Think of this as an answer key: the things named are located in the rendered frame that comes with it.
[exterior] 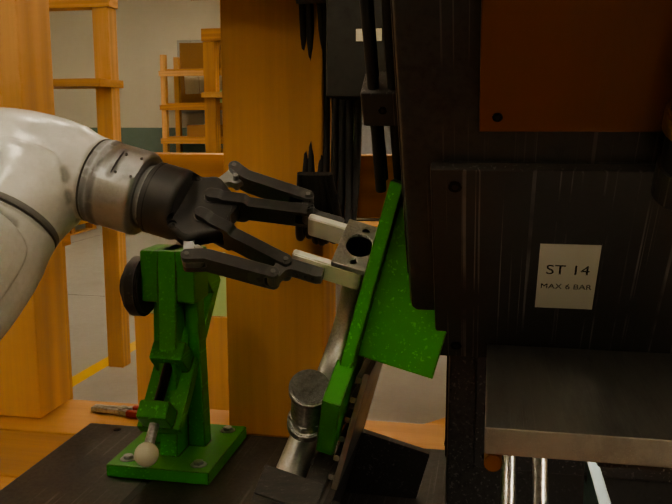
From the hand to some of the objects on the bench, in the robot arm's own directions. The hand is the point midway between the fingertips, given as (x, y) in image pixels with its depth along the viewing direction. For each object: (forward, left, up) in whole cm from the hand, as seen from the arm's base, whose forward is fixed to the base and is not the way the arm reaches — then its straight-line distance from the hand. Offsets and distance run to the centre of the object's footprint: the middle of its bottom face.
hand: (336, 252), depth 80 cm
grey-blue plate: (-18, -24, -27) cm, 41 cm away
